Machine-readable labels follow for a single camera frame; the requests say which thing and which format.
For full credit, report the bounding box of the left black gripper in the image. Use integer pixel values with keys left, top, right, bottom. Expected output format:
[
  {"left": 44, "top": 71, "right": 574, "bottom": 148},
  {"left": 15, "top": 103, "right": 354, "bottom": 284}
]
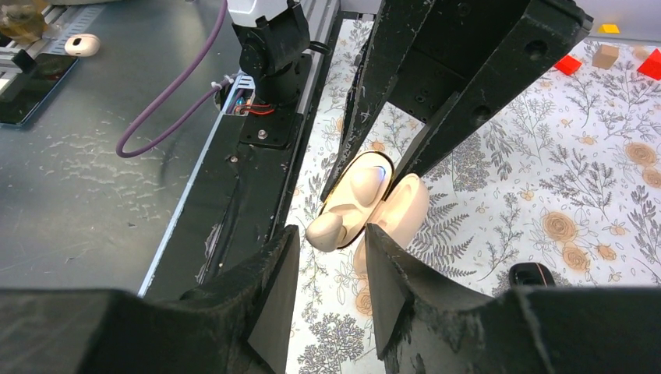
[{"left": 320, "top": 1, "right": 593, "bottom": 200}]

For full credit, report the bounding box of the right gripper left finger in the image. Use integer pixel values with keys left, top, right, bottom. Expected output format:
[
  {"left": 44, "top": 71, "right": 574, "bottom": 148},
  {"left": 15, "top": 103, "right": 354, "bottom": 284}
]
[{"left": 1, "top": 225, "right": 300, "bottom": 373}]

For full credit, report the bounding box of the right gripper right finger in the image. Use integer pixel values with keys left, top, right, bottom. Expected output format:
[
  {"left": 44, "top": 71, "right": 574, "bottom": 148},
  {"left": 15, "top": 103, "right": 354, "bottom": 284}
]
[{"left": 365, "top": 224, "right": 660, "bottom": 373}]

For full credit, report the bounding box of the black earbud charging case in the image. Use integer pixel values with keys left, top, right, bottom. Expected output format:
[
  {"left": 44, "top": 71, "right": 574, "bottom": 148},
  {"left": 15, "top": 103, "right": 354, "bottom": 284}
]
[{"left": 508, "top": 262, "right": 556, "bottom": 287}]

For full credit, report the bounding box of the pink earbud charging case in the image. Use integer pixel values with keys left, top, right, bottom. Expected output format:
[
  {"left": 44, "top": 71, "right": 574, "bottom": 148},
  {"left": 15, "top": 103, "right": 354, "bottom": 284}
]
[{"left": 319, "top": 150, "right": 429, "bottom": 250}]

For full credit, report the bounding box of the small pink earbud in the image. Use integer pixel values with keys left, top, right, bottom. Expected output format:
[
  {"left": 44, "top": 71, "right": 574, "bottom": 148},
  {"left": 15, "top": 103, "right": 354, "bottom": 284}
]
[
  {"left": 305, "top": 212, "right": 347, "bottom": 252},
  {"left": 349, "top": 166, "right": 386, "bottom": 207}
]

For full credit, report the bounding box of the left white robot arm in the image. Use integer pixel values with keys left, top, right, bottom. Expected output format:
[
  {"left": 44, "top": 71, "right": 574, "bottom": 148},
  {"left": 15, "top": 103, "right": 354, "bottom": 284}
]
[{"left": 228, "top": 1, "right": 593, "bottom": 182}]

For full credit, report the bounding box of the pink case on bench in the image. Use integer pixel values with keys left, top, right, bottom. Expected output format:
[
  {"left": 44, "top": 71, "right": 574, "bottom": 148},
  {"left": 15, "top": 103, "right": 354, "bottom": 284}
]
[{"left": 64, "top": 34, "right": 101, "bottom": 57}]

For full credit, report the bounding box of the red block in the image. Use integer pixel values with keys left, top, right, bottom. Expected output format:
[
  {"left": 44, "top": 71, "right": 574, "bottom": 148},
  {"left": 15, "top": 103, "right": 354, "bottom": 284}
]
[{"left": 553, "top": 55, "right": 582, "bottom": 76}]

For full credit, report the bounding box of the beige wooden block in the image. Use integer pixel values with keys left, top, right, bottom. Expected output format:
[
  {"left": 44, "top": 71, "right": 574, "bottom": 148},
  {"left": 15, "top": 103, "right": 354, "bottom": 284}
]
[{"left": 592, "top": 44, "right": 620, "bottom": 70}]

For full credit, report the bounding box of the floral patterned mat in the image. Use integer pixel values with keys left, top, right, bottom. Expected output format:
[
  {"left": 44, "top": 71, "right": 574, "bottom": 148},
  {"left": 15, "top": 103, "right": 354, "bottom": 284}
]
[{"left": 286, "top": 19, "right": 660, "bottom": 373}]

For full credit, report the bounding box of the black smartphone on bench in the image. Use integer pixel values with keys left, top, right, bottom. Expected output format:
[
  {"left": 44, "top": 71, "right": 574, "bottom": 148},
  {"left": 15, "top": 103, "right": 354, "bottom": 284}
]
[{"left": 1, "top": 53, "right": 79, "bottom": 128}]

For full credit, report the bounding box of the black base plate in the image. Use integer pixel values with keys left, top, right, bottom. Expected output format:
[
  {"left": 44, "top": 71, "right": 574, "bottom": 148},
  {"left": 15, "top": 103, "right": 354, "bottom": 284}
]
[{"left": 138, "top": 51, "right": 332, "bottom": 300}]

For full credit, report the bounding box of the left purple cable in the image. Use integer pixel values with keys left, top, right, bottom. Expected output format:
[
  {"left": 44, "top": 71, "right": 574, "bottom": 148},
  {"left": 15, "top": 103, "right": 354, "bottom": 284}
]
[{"left": 115, "top": 0, "right": 231, "bottom": 159}]

